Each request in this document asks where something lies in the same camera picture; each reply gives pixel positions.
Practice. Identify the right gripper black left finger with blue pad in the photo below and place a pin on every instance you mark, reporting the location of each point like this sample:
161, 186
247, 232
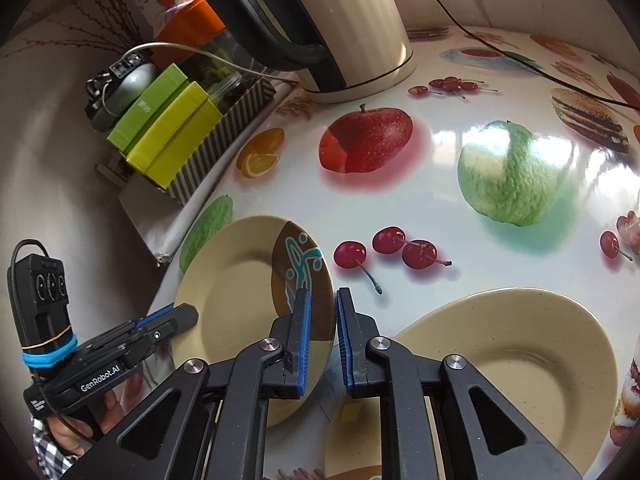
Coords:
208, 421

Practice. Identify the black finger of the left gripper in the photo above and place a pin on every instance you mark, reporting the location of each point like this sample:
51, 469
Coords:
170, 317

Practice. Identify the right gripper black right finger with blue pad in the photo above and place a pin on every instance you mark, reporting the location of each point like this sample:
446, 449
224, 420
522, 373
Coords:
439, 419

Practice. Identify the checkered sleeve forearm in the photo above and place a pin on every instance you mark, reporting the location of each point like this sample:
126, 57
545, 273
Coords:
52, 461

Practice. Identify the person's left hand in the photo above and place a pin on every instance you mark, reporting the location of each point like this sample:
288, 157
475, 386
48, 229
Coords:
74, 435

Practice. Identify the beige plate with brown pattern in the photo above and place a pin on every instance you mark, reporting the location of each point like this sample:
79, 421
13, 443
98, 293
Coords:
244, 278

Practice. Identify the plain beige plate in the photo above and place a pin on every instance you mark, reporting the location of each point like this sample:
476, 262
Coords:
548, 355

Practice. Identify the yellow carton box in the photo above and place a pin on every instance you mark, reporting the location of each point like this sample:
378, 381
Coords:
183, 144

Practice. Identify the yellow-green carton box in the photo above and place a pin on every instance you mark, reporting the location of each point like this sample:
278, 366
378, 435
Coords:
166, 126

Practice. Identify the grey round device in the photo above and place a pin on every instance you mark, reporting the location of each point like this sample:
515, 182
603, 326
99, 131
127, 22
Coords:
110, 96

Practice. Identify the green carton box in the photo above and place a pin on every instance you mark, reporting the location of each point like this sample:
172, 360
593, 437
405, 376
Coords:
147, 108

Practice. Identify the clear glass jar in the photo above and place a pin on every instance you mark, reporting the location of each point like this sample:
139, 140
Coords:
222, 82

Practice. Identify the orange plastic container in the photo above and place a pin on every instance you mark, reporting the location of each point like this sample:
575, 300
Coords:
193, 25

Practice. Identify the cream electric kettle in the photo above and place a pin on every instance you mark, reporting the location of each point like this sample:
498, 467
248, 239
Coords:
340, 50

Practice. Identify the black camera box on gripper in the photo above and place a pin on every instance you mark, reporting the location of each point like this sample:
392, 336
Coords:
39, 300

